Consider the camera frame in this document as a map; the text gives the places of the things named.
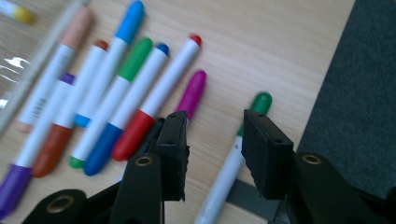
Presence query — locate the red marker pen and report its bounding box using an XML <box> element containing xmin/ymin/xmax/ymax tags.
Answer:
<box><xmin>111</xmin><ymin>33</ymin><xmax>204</xmax><ymax>162</ymax></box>

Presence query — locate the peach marker pen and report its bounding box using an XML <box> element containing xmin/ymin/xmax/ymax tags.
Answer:
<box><xmin>13</xmin><ymin>5</ymin><xmax>94</xmax><ymax>134</ymax></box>

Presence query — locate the yellow marker pen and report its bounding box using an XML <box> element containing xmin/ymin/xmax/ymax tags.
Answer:
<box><xmin>0</xmin><ymin>0</ymin><xmax>35</xmax><ymax>25</ymax></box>

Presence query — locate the brown marker pen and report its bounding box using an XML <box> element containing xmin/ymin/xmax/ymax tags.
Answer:
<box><xmin>31</xmin><ymin>39</ymin><xmax>110</xmax><ymax>179</ymax></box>

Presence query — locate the light green marker pen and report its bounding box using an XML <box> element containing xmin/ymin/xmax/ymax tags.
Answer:
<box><xmin>68</xmin><ymin>36</ymin><xmax>154</xmax><ymax>170</ymax></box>

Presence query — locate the purple marker pen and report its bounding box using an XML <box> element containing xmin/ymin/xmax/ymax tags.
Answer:
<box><xmin>0</xmin><ymin>72</ymin><xmax>77</xmax><ymax>220</ymax></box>

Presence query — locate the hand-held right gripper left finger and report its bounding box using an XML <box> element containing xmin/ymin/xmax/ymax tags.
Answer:
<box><xmin>155</xmin><ymin>110</ymin><xmax>191</xmax><ymax>203</ymax></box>

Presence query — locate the dark blue marker pen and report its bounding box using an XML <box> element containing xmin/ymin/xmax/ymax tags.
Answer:
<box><xmin>83</xmin><ymin>42</ymin><xmax>171</xmax><ymax>177</ymax></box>

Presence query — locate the magenta marker pen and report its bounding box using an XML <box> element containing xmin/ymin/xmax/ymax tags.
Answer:
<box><xmin>175</xmin><ymin>69</ymin><xmax>208</xmax><ymax>122</ymax></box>

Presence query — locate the light blue marker pen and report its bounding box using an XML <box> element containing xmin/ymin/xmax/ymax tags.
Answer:
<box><xmin>74</xmin><ymin>0</ymin><xmax>147</xmax><ymax>129</ymax></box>

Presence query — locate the clear plastic bag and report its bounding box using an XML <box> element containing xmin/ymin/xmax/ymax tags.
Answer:
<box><xmin>0</xmin><ymin>0</ymin><xmax>92</xmax><ymax>134</ymax></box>

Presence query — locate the dark green marker pen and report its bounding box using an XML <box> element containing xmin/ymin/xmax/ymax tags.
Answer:
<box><xmin>192</xmin><ymin>91</ymin><xmax>274</xmax><ymax>224</ymax></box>

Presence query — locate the black marker pen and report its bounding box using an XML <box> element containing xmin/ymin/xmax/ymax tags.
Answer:
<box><xmin>134</xmin><ymin>117</ymin><xmax>166</xmax><ymax>158</ymax></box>

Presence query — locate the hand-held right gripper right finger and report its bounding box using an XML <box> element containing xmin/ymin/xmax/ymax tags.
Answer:
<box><xmin>241</xmin><ymin>108</ymin><xmax>295</xmax><ymax>201</ymax></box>

